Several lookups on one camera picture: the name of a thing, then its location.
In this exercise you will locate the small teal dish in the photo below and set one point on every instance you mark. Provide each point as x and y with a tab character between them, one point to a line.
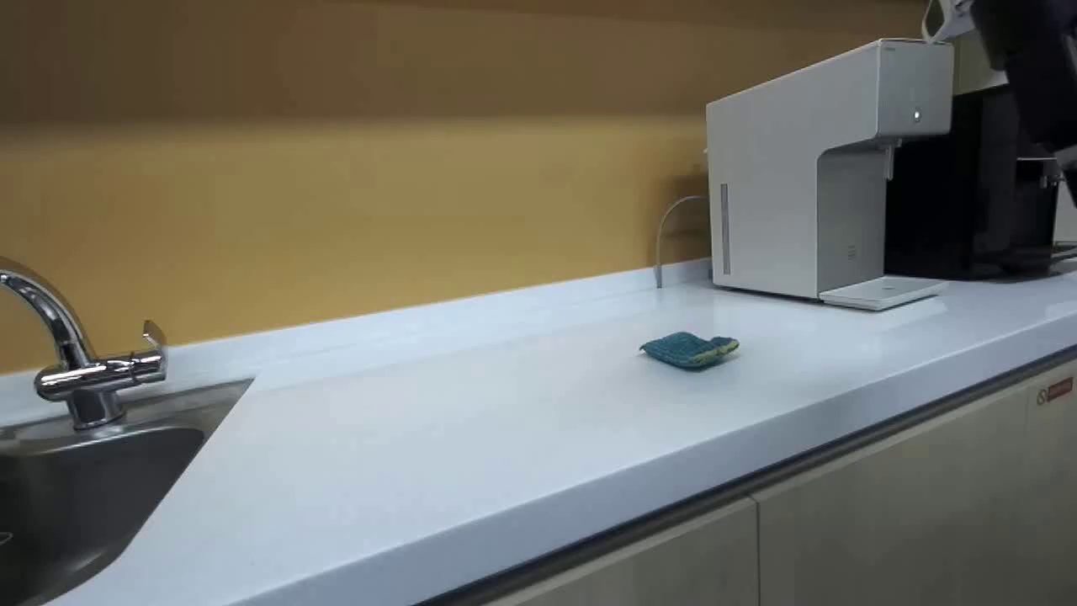
693	352

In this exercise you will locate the wide beige cabinet door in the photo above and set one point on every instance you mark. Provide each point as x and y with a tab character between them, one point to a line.
922	518

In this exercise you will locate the narrow beige cabinet door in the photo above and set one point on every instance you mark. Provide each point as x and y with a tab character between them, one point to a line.
676	575

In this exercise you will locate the chrome kitchen faucet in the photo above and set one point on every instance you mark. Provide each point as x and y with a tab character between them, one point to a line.
96	382

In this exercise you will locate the small red cabinet label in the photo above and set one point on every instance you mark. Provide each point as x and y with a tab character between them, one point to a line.
1054	388

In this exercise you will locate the thin white tube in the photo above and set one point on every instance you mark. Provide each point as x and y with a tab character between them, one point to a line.
657	238

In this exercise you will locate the stainless steel sink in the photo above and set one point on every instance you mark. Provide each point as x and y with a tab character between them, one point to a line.
70	506

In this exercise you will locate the white water dispenser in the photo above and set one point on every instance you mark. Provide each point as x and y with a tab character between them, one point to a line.
775	180

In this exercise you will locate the black coffee machine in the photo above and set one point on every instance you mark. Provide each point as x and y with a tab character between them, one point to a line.
944	203

